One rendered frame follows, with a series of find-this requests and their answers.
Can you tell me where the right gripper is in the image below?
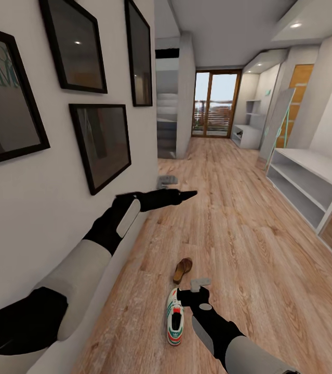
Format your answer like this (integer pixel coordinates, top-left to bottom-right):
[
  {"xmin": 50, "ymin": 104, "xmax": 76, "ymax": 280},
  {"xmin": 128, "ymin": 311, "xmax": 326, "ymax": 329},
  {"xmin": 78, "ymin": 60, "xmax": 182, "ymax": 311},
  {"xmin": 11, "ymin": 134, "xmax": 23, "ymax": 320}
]
[{"xmin": 177, "ymin": 288, "xmax": 209, "ymax": 307}]

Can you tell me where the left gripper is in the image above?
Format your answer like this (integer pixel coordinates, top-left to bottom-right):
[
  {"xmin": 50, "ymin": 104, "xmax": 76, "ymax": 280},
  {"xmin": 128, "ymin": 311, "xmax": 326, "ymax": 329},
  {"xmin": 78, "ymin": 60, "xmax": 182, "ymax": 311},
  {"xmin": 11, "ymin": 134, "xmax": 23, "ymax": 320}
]
[{"xmin": 151, "ymin": 189, "xmax": 197, "ymax": 209}]

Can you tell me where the sandal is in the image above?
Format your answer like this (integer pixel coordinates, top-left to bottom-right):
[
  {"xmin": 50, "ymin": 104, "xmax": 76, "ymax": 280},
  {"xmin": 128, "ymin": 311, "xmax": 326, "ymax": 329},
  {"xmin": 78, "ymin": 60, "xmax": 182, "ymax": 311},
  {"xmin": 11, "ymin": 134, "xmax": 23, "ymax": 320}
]
[{"xmin": 173, "ymin": 257, "xmax": 193, "ymax": 285}]

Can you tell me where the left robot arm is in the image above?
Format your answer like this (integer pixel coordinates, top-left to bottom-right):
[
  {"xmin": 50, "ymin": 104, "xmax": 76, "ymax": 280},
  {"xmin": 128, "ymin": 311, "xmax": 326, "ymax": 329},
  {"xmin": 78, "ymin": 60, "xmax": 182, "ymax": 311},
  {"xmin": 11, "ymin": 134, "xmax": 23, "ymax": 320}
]
[{"xmin": 0, "ymin": 175, "xmax": 197, "ymax": 374}]

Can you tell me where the gym shoe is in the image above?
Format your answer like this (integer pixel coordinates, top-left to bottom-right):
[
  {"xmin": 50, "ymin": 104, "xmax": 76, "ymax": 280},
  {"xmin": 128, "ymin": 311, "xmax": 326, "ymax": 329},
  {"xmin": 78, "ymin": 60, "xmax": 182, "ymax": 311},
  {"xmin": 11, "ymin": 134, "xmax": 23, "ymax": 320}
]
[{"xmin": 167, "ymin": 288, "xmax": 184, "ymax": 346}]

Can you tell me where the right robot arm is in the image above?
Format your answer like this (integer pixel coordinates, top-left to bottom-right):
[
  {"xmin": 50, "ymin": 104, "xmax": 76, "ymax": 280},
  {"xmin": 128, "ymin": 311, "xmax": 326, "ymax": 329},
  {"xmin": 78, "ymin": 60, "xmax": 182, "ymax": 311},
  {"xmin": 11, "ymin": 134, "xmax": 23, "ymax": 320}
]
[{"xmin": 177, "ymin": 278, "xmax": 302, "ymax": 374}]

